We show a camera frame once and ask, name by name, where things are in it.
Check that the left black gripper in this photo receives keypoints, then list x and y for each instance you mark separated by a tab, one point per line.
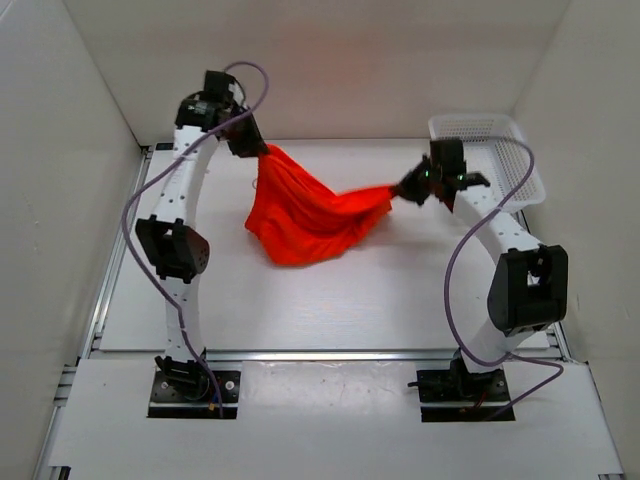
253	144

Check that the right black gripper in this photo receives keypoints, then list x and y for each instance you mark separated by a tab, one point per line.
406	187

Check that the orange shorts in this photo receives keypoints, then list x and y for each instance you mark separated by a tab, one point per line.
299	221

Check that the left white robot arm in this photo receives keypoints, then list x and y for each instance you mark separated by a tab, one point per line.
173	253

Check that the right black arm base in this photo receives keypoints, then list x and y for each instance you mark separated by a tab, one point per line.
454	395

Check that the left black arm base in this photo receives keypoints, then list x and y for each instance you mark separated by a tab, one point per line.
185	391

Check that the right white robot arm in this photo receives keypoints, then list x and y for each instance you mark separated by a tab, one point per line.
529	288

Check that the white plastic basket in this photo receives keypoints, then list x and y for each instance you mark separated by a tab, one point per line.
490	146

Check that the aluminium table rail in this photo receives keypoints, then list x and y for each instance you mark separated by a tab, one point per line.
320	355

